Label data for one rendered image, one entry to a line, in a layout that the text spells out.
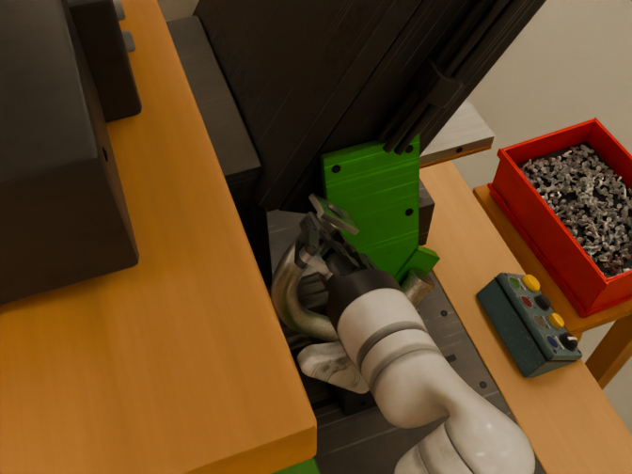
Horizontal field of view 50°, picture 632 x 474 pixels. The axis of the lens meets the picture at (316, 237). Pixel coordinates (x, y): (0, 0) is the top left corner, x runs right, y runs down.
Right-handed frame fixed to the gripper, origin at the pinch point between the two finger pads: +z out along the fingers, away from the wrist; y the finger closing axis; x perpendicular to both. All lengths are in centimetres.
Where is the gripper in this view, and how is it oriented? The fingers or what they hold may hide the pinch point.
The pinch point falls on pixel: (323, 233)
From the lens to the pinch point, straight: 73.9
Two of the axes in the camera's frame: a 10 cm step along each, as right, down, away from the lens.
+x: -6.2, 7.3, 2.9
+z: -3.3, -5.7, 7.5
